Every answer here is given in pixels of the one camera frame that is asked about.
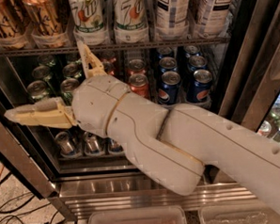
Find silver can shelf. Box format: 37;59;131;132
54;131;76;155
83;132;104;156
108;139;123;152

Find left silver can bottom shelf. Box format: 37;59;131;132
54;131;76;155

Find front left green can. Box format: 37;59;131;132
27;80;52;103

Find left tea can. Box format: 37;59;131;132
155;0;190;40

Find right silver can bottom shelf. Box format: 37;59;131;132
108;139;123;152

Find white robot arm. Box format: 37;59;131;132
5;43;280;214

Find second row right pepsi can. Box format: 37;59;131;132
188;56;208;72

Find second row left pepsi can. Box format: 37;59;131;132
158;56;178;74

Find second row coca-cola can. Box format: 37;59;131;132
127;58;147;76
102;62;116;76

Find right front coca-cola can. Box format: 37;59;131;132
128;73;149;98

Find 7up can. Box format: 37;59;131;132
69;0;108;46
113;0;147;43

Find left clear plastic bin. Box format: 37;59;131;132
88;205;187;224

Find right front pepsi can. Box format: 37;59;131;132
186;69;212;103

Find second row right green can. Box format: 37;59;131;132
63;63;83;80

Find second row pepsi can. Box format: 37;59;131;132
158;56;178;74
188;56;208;72

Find black floor cables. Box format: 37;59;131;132
0;168;87;224

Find top wire shelf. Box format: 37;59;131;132
0;37;230;57

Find second row right coca-cola can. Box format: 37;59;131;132
127;58;147;76

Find left 7up can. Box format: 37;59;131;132
69;0;108;46

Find orange can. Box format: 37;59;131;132
0;0;30;50
22;0;69;49

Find middle silver can bottom shelf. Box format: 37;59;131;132
83;132;104;156

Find right tea can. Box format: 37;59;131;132
193;0;232;38

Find left front pepsi can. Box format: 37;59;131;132
158;71;180;105

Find tea can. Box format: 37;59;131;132
155;0;190;40
193;0;232;38

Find right clear plastic bin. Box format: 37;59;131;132
198;202;280;224

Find clear plastic bin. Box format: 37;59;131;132
88;205;187;224
198;202;280;224

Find right 7up can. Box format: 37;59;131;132
113;0;147;43

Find second row left coca-cola can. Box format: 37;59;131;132
102;62;116;76

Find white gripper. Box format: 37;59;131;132
5;40;131;137

